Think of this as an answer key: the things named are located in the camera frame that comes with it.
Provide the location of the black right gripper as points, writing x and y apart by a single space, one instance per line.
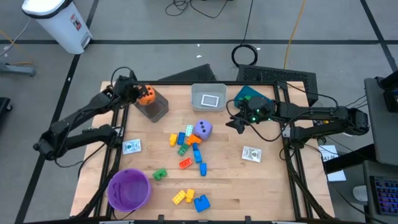
258 109

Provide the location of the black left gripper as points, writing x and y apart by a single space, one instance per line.
127 90

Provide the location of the orange foam dice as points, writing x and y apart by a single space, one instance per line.
149 97

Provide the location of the big green two-stud block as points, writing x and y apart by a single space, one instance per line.
247 98
160 174

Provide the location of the grey card box white border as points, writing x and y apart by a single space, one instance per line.
210 100

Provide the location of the orange stud block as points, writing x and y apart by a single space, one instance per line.
193 140

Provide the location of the small royal blue block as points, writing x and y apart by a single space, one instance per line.
195 146

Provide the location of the teal playing card box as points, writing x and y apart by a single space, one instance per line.
131 147

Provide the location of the yellow stud block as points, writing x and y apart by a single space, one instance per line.
190 195
173 139

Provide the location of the royal blue stud block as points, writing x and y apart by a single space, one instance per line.
181 138

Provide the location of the green eight-stud brick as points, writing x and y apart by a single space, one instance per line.
183 150

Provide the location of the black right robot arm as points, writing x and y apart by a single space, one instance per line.
311 110

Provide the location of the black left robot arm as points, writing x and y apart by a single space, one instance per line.
77 115

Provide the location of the smoky translucent plastic bin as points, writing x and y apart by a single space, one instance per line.
157 110

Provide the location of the white card packet right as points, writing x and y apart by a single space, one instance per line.
252 154

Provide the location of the teal plastic bin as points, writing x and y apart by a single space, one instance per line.
248 91

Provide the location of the purple foam dice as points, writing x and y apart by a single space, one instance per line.
202 130

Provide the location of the mint flat studded brick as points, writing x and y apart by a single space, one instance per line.
189 131

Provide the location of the light grey plastic bin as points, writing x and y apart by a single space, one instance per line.
199 93

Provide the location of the light blue stud block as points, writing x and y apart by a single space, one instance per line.
203 169
197 156

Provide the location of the black flat panel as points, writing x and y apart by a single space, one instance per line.
196 74

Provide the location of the red-orange flat studded brick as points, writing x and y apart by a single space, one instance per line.
185 163

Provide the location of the big blue two-stud block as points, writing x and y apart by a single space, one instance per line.
201 204

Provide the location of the yellow flat studded brick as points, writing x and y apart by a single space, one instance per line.
178 197

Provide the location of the white paper sheet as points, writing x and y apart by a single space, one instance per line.
329 152

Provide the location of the purple plastic bucket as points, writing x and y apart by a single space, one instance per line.
129 189

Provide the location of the white pedal trash bin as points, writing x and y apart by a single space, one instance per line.
59 25

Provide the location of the white computer mouse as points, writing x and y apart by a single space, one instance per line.
360 193

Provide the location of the grey desk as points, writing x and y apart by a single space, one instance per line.
382 140

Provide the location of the black desk device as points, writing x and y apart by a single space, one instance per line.
390 93

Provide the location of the backlit black keyboard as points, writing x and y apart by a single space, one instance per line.
385 194

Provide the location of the black aluminium table frame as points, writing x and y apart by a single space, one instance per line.
180 83

